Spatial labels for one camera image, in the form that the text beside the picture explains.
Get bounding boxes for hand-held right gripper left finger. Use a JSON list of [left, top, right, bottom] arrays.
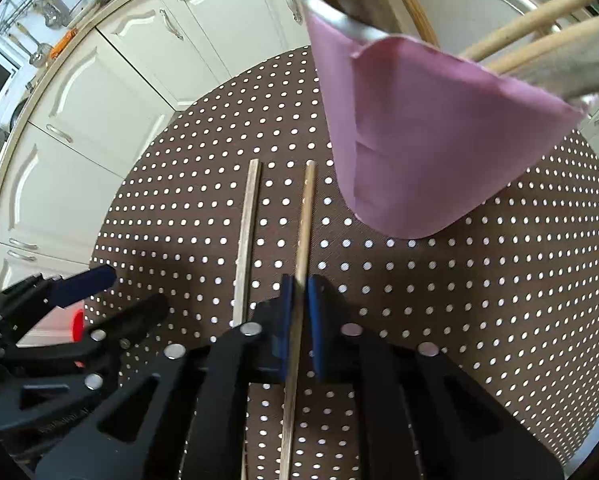
[[34, 274, 296, 480]]

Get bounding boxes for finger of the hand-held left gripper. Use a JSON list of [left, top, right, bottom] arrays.
[[0, 265, 118, 333], [0, 294, 170, 411]]

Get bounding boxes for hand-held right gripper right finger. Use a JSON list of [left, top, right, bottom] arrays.
[[307, 274, 565, 480]]

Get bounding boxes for bamboo chopstick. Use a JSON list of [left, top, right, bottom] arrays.
[[232, 158, 262, 480]]

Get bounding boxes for round wooden chopstick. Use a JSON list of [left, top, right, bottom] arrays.
[[278, 159, 317, 480]]

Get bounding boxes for pink paper-wrapped cup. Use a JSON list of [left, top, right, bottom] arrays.
[[299, 0, 599, 241]]

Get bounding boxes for bundle of bamboo chopsticks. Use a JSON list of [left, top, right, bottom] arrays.
[[279, 0, 599, 106]]

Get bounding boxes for red round object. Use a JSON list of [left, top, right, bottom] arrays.
[[72, 309, 88, 368]]

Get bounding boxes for cream kitchen cabinets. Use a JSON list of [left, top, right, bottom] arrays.
[[0, 0, 599, 306]]

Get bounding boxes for brown polka dot tablecloth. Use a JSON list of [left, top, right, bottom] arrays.
[[86, 45, 599, 480]]

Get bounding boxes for orange utensil handle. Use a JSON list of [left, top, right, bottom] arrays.
[[48, 29, 78, 59]]

